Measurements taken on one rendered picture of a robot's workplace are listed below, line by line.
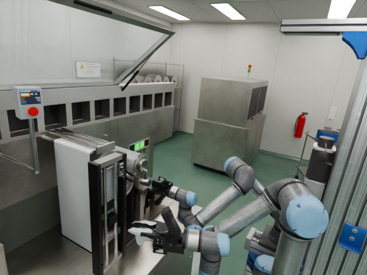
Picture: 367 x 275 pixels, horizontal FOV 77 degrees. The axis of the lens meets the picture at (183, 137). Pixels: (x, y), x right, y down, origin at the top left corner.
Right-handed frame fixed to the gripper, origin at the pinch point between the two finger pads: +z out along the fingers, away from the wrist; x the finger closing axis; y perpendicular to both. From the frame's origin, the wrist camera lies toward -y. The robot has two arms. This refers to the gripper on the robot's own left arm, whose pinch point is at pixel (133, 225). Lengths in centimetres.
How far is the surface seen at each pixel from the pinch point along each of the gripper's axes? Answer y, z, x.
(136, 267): 31.7, 2.0, 17.2
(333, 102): -67, -271, 415
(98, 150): -22.6, 21.4, 14.9
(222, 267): 108, -54, 125
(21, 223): 19, 61, 19
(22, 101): -42, 35, -10
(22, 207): 11, 60, 19
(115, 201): -1.3, 12.7, 14.4
